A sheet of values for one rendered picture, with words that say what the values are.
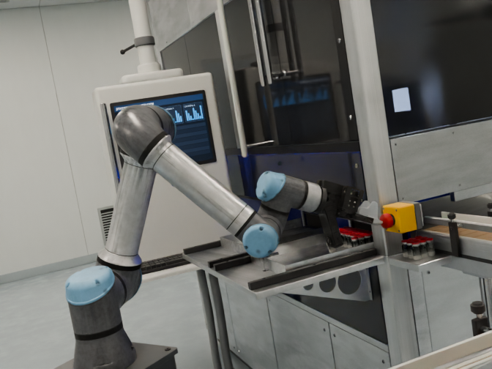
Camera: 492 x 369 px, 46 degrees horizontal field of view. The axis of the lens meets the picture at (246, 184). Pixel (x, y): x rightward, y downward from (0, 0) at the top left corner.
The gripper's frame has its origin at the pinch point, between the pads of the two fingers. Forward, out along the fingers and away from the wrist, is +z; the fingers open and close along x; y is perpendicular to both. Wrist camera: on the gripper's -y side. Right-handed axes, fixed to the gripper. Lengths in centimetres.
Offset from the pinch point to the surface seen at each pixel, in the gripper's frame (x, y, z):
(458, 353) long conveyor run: -68, -18, -30
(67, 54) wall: 562, 125, -62
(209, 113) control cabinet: 106, 33, -21
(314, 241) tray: 37.4, -9.0, 4.1
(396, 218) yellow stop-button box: -2.4, 2.6, 3.9
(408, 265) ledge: -4.1, -8.7, 9.8
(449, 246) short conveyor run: -7.8, -1.2, 18.2
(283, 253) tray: 37.5, -15.0, -5.8
